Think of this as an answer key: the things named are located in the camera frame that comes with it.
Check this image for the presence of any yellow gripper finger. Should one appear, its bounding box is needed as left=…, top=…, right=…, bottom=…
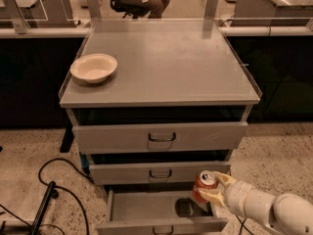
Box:
left=214, top=171, right=236, bottom=188
left=198, top=188, right=225, bottom=208

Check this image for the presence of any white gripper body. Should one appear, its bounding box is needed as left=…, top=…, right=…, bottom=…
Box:
left=224, top=181, right=276, bottom=226

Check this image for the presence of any red coke can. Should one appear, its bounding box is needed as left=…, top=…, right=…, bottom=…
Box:
left=193, top=170, right=217, bottom=203

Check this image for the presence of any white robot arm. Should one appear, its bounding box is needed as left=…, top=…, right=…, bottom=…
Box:
left=194, top=170, right=313, bottom=235

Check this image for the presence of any grey top drawer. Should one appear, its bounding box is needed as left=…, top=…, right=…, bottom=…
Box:
left=68, top=105, right=249, bottom=154

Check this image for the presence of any grey drawer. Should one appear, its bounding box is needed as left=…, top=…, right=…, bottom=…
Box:
left=96, top=183, right=228, bottom=235
left=89, top=151, right=230, bottom=185
left=68, top=105, right=249, bottom=154

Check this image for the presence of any grey bottom drawer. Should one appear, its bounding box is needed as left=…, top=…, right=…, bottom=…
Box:
left=96, top=183, right=228, bottom=235

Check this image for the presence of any grey drawer cabinet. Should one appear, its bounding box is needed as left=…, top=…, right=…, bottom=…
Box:
left=58, top=19, right=263, bottom=235

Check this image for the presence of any grey middle drawer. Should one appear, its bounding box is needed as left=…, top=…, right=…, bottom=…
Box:
left=89, top=151, right=230, bottom=185

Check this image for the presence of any black power strip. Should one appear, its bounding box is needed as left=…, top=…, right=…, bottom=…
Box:
left=29, top=181, right=56, bottom=235

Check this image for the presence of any white paper bowl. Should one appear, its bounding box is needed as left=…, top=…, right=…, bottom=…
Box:
left=69, top=54, right=117, bottom=83

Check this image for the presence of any clear acrylic barrier panel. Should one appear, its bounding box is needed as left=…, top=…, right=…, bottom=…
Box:
left=0, top=0, right=91, bottom=32

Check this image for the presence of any black floor cable right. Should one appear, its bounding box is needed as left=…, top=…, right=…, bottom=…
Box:
left=235, top=214, right=256, bottom=235

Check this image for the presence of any black floor cable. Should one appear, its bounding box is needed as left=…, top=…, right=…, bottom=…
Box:
left=0, top=158, right=96, bottom=235
left=235, top=214, right=256, bottom=235

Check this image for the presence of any black floor cable left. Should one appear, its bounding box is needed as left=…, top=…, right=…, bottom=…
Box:
left=0, top=158, right=96, bottom=235

